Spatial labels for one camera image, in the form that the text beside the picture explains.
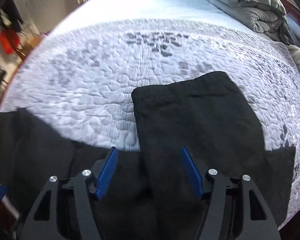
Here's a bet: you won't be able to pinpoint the light blue bed sheet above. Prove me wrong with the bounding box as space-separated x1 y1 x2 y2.
48 0 270 40

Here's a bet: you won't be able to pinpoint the black pants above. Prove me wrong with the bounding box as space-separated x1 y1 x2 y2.
0 72 295 239

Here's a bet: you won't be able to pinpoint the red hanging item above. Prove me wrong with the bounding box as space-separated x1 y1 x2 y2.
0 28 20 54

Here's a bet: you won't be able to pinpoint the grey folded comforter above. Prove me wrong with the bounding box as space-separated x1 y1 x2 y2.
208 0 300 47

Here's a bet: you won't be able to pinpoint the grey quilted bedspread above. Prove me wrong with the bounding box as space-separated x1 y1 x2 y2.
0 19 300 220

